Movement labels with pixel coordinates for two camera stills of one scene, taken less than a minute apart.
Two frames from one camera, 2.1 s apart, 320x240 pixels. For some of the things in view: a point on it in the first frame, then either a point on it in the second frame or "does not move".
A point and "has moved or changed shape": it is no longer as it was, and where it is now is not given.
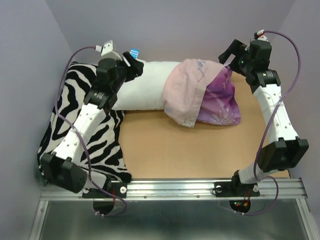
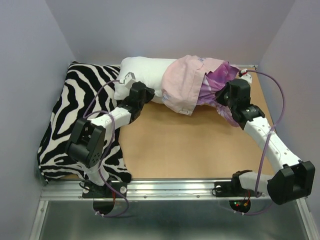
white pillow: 146,92 has moved or changed shape
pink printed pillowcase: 201,90 has moved or changed shape
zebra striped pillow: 108,155 does not move
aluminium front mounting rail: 225,190 does not move
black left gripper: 136,66 -> 149,92
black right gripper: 235,48 -> 220,93
